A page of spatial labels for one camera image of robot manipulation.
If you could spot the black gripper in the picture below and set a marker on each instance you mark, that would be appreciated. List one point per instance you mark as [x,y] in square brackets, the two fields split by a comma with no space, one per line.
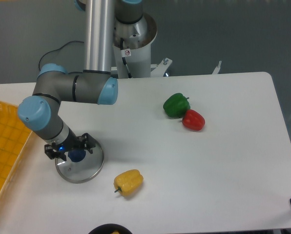
[66,141]

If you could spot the glass lid blue knob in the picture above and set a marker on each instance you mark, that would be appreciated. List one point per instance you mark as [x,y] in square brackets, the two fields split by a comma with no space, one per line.
[81,166]

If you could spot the yellow bell pepper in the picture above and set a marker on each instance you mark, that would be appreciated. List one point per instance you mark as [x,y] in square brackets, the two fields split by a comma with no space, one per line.
[128,182]

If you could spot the dark pot blue handle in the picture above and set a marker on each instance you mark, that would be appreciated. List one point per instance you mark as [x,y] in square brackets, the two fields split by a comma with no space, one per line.
[107,228]

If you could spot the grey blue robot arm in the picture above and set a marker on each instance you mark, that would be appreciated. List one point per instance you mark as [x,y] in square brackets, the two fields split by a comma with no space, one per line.
[39,112]

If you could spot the yellow plastic basket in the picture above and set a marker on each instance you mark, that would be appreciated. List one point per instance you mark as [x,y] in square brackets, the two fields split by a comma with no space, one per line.
[15,143]

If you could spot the yellow toast slice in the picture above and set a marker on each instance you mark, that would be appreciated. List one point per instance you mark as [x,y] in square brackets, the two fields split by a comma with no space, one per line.
[115,232]

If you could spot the green bell pepper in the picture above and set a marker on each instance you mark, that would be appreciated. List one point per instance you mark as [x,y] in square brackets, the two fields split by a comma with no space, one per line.
[176,105]

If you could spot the red bell pepper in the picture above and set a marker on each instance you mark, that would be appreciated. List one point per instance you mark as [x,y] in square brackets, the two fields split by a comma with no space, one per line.
[193,120]

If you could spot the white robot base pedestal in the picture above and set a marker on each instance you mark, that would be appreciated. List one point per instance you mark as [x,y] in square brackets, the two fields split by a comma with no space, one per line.
[132,49]

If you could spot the white table bracket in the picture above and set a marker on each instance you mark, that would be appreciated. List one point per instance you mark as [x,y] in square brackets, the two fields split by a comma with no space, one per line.
[217,68]

